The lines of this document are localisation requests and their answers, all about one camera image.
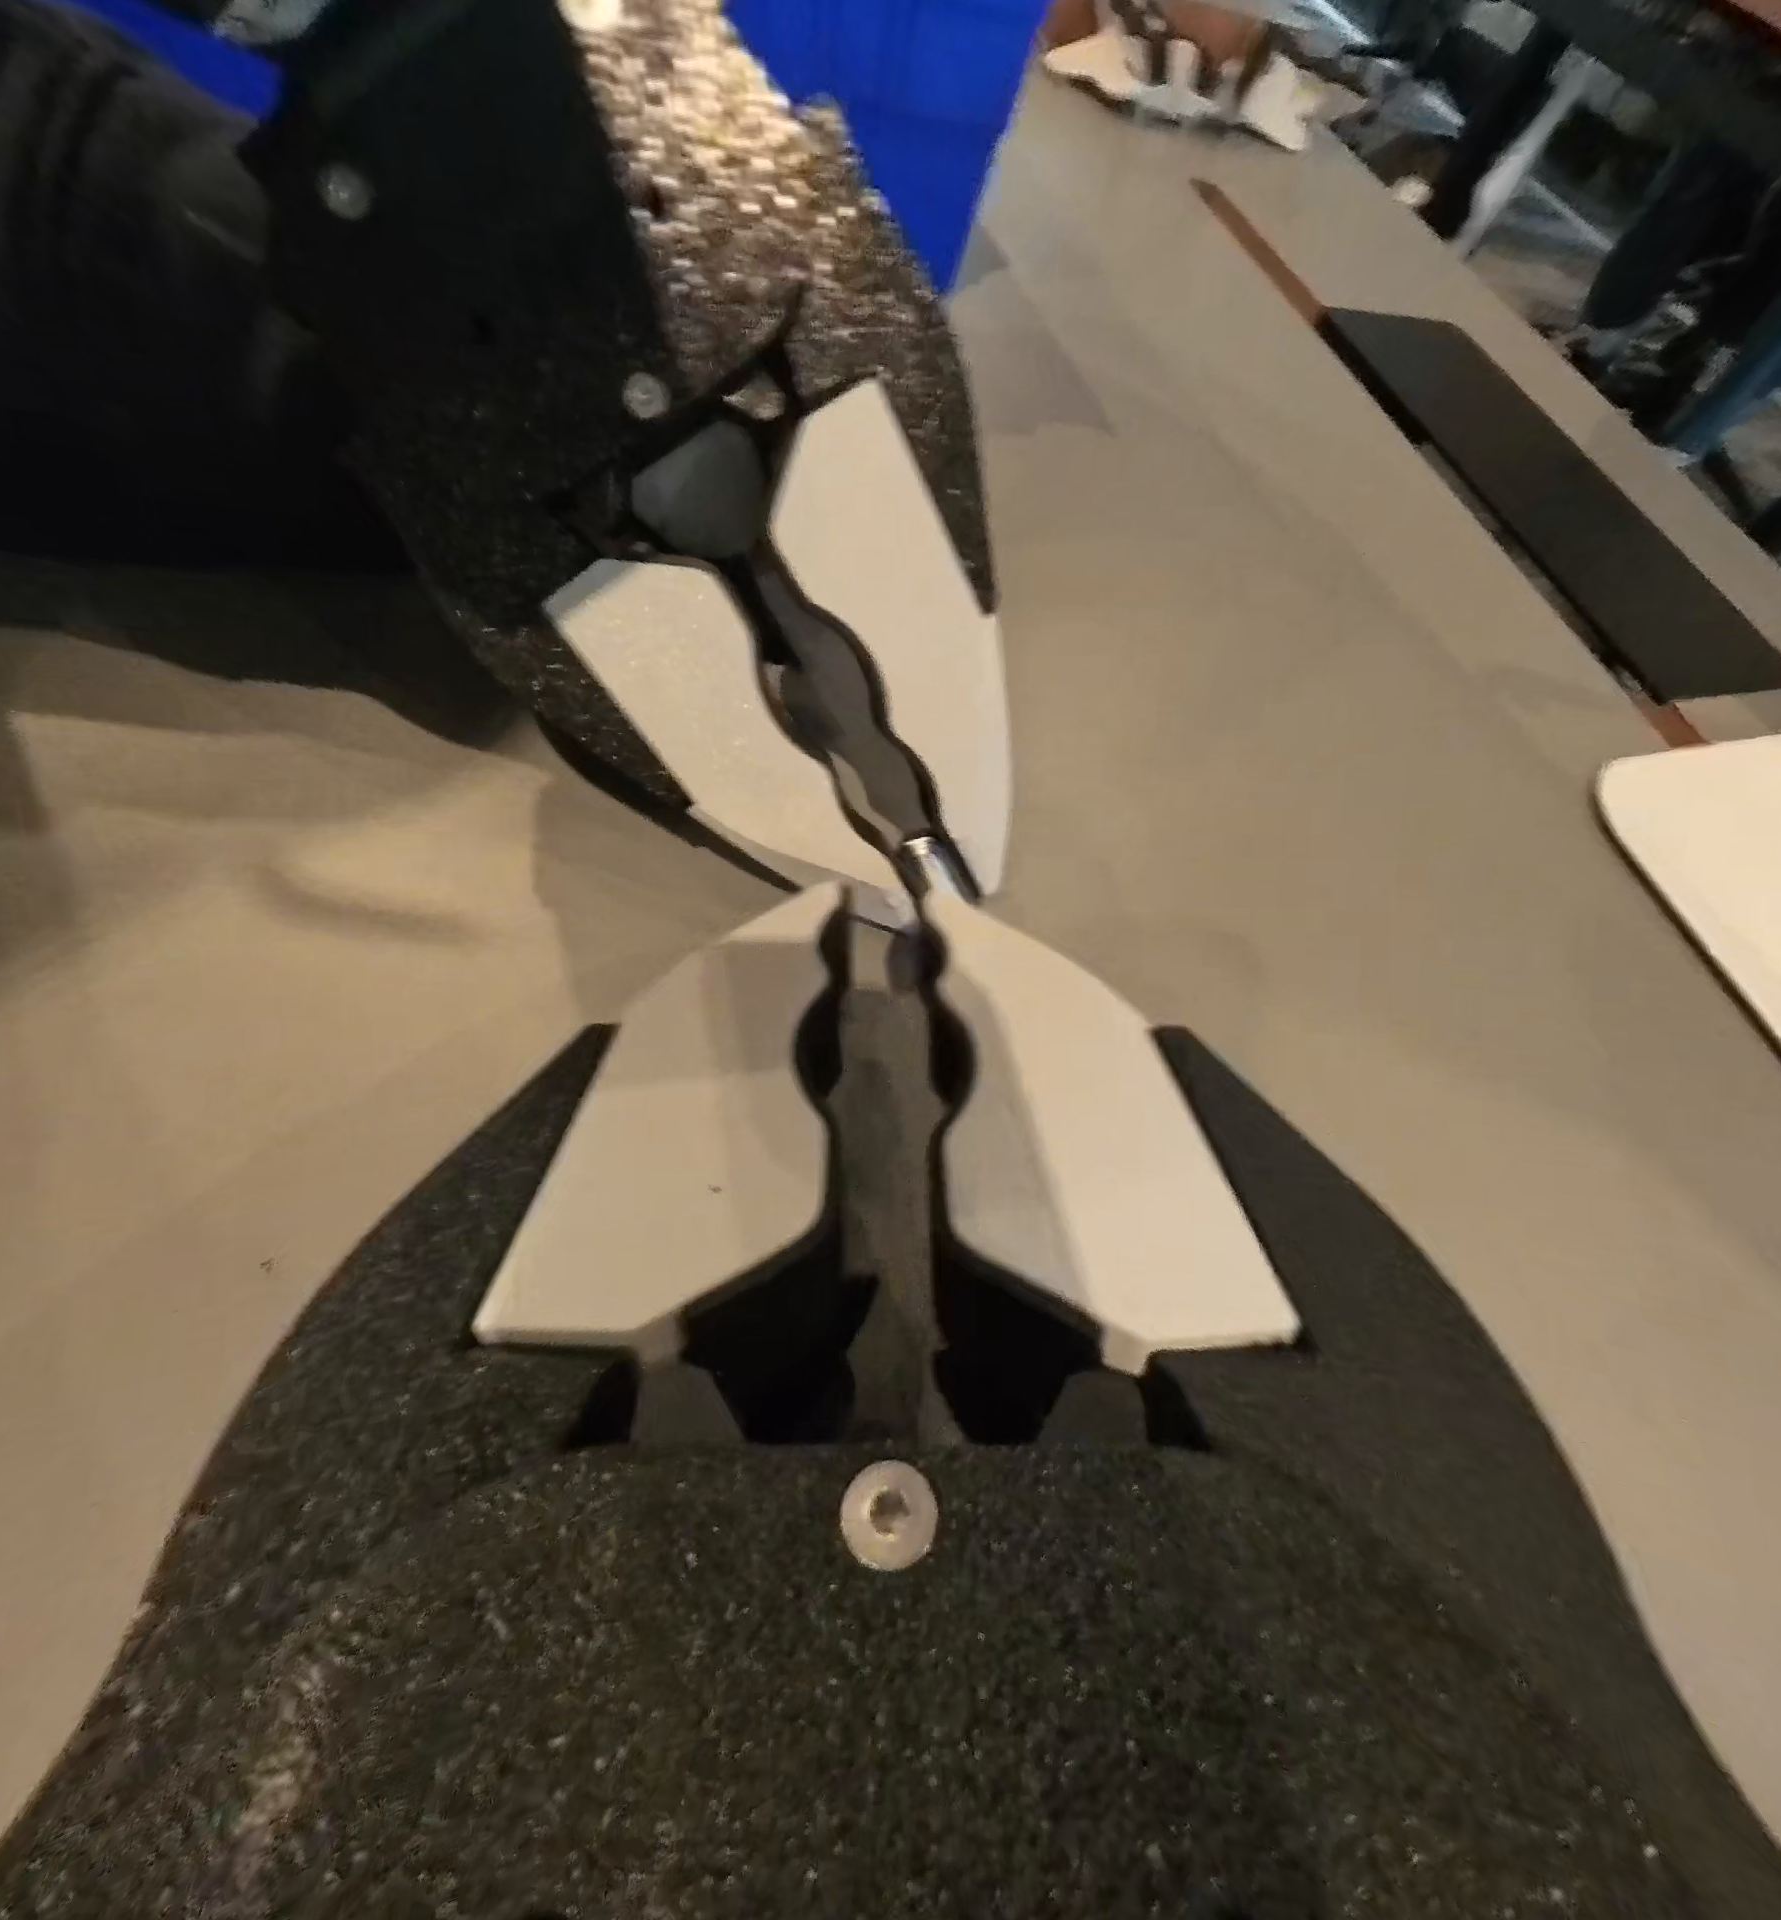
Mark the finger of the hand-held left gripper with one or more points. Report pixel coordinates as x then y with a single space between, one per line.
920 599
680 676

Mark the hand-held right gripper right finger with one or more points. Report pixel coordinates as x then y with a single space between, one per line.
1114 1185

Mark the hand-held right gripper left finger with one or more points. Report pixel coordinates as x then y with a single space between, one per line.
665 1170

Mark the silver metal bolt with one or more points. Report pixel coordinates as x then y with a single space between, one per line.
938 865

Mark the person's left forearm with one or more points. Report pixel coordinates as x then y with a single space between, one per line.
81 300

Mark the blue plastic bin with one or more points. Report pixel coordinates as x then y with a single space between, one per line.
890 120

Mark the white and brown object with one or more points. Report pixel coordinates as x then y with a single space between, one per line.
1264 97

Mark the black flat table plate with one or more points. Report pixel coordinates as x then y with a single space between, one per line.
1565 508

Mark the white furniture leg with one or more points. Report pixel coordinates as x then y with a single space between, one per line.
1520 136

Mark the brown wooden table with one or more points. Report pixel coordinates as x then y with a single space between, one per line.
1700 67

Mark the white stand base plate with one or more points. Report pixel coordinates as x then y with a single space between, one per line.
1730 885

